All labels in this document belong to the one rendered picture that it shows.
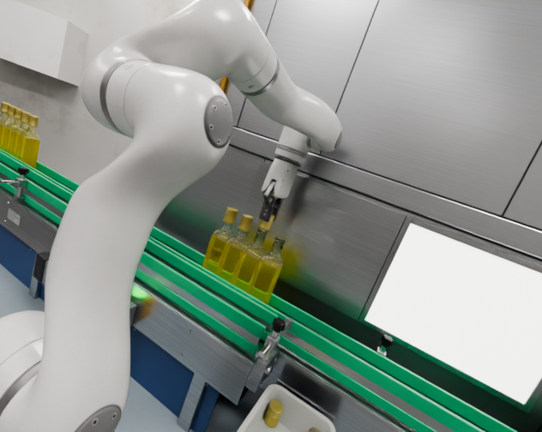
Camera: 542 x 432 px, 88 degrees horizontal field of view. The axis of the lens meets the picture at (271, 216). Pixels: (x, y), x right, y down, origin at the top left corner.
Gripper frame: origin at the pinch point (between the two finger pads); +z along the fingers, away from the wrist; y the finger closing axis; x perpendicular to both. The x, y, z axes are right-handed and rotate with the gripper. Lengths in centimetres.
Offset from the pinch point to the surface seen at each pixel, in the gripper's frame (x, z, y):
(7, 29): -336, -41, -80
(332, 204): 13.4, -7.9, -12.0
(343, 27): -4, -57, -15
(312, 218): 9.4, -1.7, -12.1
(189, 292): -8.6, 25.9, 13.4
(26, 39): -320, -39, -87
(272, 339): 17.2, 22.7, 16.1
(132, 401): -12, 62, 18
